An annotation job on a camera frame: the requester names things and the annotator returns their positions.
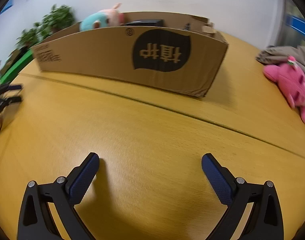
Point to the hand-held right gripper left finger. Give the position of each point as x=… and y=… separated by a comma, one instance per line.
x=83, y=177

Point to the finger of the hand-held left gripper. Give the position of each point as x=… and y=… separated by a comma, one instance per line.
x=12, y=87
x=13, y=100

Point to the grey printed shirt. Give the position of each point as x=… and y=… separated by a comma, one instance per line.
x=275, y=55

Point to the large green potted plant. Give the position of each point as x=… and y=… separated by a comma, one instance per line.
x=57, y=17

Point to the green covered side table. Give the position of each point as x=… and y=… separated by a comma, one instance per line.
x=15, y=67

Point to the glass partition with blue stripe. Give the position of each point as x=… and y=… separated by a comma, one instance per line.
x=296, y=22

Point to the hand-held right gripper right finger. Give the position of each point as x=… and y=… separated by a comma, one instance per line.
x=217, y=180

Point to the pink and blue pig plush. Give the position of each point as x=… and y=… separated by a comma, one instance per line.
x=97, y=20

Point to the cardboard box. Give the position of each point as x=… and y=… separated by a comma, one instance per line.
x=92, y=52

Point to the black product box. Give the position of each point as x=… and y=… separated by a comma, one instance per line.
x=147, y=22

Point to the pink plush toy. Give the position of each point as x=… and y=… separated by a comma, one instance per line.
x=290, y=82

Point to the small green potted plant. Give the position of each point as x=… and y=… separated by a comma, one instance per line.
x=30, y=37

